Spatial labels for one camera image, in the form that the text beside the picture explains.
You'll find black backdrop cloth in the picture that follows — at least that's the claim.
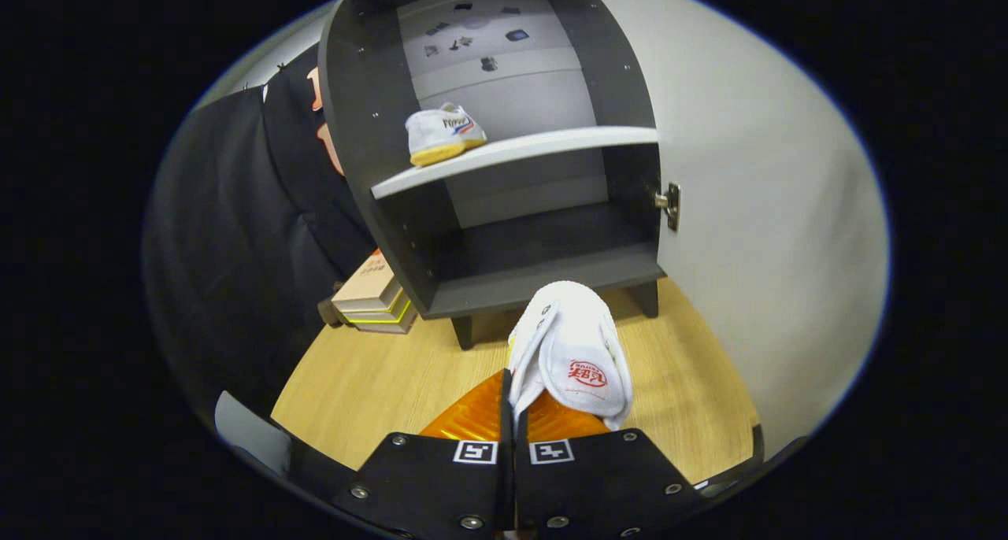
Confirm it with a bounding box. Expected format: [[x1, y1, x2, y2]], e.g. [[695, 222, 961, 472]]
[[142, 44, 379, 423]]

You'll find metal door hinge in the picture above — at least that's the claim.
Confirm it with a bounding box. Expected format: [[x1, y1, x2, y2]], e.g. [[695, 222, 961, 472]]
[[654, 181, 683, 233]]

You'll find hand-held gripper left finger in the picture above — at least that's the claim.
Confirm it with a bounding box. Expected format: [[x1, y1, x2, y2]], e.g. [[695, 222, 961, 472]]
[[332, 369, 515, 540]]

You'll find grey board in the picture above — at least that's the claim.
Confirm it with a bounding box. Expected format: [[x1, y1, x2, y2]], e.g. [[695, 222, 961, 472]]
[[214, 390, 294, 478]]

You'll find white cabinet shelf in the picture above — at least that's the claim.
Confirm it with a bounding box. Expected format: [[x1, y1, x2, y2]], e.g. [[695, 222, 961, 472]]
[[370, 125, 659, 201]]

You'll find white canvas shoe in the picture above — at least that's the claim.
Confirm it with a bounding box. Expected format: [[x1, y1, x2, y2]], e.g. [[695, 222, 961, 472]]
[[405, 102, 487, 168], [506, 280, 635, 432]]

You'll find book with yellow edge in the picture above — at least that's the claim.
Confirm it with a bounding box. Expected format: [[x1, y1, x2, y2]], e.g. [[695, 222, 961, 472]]
[[340, 296, 418, 335]]

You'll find beige shoe cabinet door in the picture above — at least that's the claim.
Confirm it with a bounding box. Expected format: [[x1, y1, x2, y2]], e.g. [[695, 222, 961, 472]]
[[579, 0, 891, 462]]

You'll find dark grey shoe cabinet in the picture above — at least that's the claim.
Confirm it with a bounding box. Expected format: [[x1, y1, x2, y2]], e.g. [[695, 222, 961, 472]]
[[317, 0, 669, 350]]

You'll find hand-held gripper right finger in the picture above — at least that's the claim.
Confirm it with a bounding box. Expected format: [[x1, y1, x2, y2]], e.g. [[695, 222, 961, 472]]
[[516, 389, 710, 540]]

